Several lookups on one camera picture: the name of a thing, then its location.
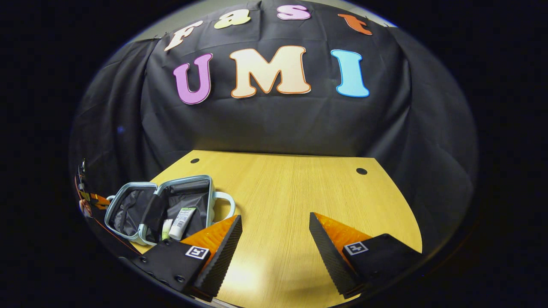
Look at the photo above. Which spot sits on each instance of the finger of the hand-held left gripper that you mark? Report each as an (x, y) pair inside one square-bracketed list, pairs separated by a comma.
[(100, 201)]

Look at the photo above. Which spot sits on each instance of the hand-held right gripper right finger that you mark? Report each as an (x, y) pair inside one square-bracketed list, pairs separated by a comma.
[(329, 254)]

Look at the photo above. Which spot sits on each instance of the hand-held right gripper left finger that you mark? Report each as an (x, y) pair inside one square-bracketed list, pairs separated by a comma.
[(220, 256)]

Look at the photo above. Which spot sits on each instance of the light blue suitcase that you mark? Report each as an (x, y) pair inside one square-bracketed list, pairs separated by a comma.
[(132, 209)]

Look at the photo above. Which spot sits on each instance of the white labelled cream tube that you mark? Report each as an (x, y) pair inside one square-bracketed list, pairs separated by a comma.
[(182, 222)]

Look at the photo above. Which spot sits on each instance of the green-capped white tube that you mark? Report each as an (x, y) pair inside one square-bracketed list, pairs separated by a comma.
[(166, 229)]

